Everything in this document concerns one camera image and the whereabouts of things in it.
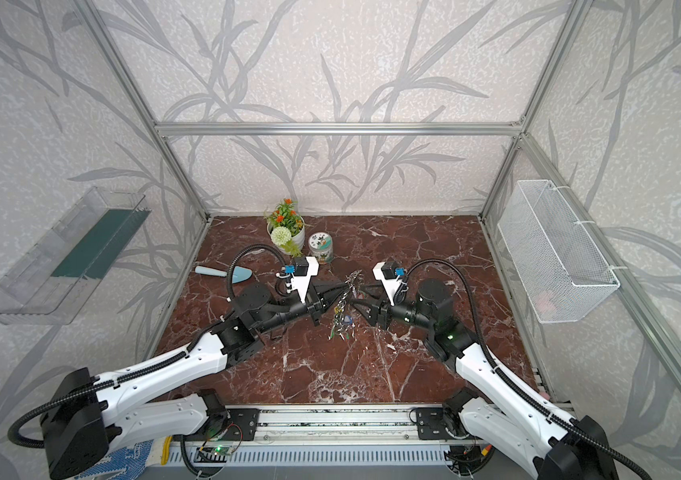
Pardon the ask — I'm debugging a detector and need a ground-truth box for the keyring with coloured key tags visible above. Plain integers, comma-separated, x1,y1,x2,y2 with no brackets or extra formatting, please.
328,270,363,340

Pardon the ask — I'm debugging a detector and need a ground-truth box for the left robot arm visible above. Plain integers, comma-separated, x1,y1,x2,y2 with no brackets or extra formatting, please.
6,245,349,479

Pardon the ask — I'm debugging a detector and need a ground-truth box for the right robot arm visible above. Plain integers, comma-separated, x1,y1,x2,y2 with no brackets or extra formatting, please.
364,261,650,479

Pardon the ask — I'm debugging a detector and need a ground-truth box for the round printed tin can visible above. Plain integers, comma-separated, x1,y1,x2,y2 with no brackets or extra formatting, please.
308,232,334,264

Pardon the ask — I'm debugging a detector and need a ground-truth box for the potted artificial flower plant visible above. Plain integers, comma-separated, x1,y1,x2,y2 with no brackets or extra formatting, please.
264,198,306,257

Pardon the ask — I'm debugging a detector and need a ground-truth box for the light blue garden trowel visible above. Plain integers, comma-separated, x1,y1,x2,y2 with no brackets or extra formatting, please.
194,265,252,284

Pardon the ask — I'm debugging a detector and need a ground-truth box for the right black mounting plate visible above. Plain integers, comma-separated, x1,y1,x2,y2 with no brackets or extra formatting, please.
409,407,462,441

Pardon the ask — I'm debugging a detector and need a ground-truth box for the black mounting plate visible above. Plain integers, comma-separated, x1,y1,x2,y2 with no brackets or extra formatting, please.
212,408,260,442
409,407,462,441

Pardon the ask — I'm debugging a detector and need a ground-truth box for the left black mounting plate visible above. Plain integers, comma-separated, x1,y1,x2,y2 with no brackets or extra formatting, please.
212,408,260,442

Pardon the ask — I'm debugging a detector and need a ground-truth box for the blue dotted work glove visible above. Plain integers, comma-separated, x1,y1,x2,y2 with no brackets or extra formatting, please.
76,440,154,480

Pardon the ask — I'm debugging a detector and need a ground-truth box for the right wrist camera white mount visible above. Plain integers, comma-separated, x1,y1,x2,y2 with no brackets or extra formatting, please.
372,260,405,305

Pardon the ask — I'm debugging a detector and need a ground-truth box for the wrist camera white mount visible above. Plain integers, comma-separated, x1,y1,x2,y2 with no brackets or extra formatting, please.
284,256,320,303
372,260,405,305

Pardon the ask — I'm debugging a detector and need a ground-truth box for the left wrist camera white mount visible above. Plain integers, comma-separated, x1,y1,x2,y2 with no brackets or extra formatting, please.
284,256,320,303

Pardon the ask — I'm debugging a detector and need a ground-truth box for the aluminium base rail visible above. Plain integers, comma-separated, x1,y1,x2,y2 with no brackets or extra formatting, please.
147,403,587,448

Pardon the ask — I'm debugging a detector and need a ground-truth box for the white wire mesh basket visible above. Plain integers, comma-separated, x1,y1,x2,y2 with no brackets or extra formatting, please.
498,179,620,324

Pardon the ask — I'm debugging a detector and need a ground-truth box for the clear plastic wall shelf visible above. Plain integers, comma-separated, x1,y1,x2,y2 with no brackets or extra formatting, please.
0,187,150,325

